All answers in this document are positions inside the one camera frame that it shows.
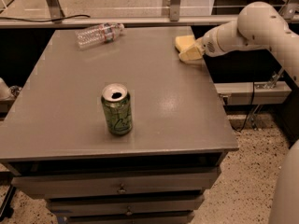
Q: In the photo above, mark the white object at left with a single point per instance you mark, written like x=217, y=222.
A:
x=5, y=92

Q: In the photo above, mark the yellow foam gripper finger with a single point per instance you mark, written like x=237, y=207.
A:
x=193, y=52

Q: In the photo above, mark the green soda can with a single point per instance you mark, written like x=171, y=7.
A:
x=116, y=103

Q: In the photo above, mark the top drawer with knob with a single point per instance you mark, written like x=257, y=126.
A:
x=105, y=184

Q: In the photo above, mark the yellow sponge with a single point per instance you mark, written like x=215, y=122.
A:
x=183, y=42

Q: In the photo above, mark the metal frame rail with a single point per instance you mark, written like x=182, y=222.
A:
x=81, y=21

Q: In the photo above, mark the clear plastic water bottle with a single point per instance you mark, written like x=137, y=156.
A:
x=98, y=34

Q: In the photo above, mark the drawer with knob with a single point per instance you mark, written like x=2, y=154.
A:
x=125, y=205
x=105, y=184

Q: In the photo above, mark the grey drawer cabinet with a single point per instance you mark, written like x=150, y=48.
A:
x=57, y=125

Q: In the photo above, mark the middle drawer with knob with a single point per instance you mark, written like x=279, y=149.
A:
x=125, y=205

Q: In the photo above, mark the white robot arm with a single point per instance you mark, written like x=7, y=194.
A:
x=259, y=26

